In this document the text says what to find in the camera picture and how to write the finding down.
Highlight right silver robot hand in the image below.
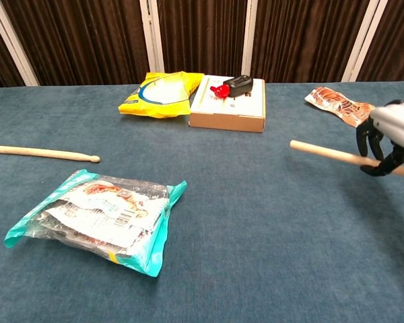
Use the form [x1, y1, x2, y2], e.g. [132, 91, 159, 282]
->
[356, 99, 404, 177]

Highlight white partition frame post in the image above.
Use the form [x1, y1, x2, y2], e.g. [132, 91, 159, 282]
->
[139, 0, 165, 73]
[341, 0, 390, 83]
[241, 0, 259, 79]
[0, 0, 40, 87]

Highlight teal clear noodle packet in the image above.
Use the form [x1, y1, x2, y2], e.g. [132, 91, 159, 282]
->
[3, 168, 188, 278]

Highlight blue table mat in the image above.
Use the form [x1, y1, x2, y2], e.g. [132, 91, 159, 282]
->
[0, 80, 404, 323]

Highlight wooden drumstick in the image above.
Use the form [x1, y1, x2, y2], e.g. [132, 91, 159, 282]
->
[289, 139, 404, 180]
[0, 145, 101, 164]

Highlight orange spouted drink pouch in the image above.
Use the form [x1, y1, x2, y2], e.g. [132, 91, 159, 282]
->
[304, 85, 378, 128]

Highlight dark brown pleated curtain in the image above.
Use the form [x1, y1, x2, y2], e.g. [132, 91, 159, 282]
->
[0, 0, 404, 91]

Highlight flat white cardboard box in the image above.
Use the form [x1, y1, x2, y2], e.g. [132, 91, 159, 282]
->
[188, 74, 267, 133]

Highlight yellow snack bag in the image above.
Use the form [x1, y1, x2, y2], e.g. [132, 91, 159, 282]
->
[117, 71, 205, 119]

